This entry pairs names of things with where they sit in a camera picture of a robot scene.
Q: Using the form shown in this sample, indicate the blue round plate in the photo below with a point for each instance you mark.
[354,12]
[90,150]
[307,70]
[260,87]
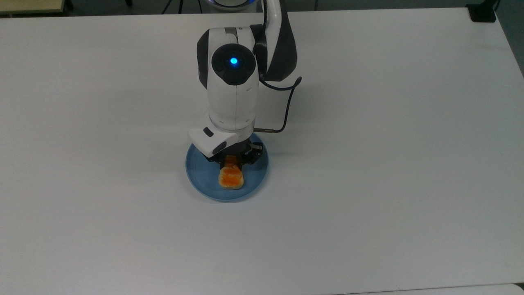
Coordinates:
[202,180]

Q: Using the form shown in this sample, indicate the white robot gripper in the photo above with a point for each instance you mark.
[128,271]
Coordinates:
[211,139]

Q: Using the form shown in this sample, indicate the black tripod legs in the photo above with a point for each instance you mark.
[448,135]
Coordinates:
[174,6]

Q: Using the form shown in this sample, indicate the black corner clamp mount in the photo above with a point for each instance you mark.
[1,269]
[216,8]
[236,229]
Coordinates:
[482,12]

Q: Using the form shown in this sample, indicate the wooden desk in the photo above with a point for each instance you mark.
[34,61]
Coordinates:
[30,5]

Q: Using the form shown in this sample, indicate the orange glazed bread roll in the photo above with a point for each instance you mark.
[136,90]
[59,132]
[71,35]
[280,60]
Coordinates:
[231,177]

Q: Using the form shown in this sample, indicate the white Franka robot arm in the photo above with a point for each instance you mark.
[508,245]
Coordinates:
[233,98]

